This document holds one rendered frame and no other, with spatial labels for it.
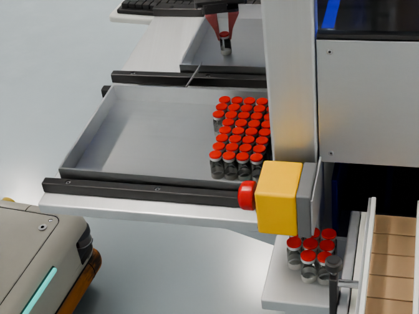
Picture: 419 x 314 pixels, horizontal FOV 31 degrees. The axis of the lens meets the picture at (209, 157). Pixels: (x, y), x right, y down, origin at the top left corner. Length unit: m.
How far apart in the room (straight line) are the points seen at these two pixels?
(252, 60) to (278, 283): 0.61
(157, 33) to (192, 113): 0.34
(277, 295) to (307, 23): 0.37
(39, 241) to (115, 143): 0.82
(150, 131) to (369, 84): 0.53
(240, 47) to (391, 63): 0.69
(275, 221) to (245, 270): 1.31
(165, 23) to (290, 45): 0.81
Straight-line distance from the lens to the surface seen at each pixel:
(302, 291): 1.04
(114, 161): 1.30
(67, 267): 2.13
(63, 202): 1.25
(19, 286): 2.01
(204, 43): 1.61
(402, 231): 1.05
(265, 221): 0.99
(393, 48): 0.92
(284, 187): 0.96
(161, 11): 1.74
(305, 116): 0.99
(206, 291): 2.25
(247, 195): 0.99
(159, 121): 1.38
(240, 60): 1.53
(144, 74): 1.49
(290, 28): 0.92
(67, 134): 3.01
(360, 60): 0.93
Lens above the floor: 1.65
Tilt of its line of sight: 37 degrees down
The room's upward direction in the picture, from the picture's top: 8 degrees counter-clockwise
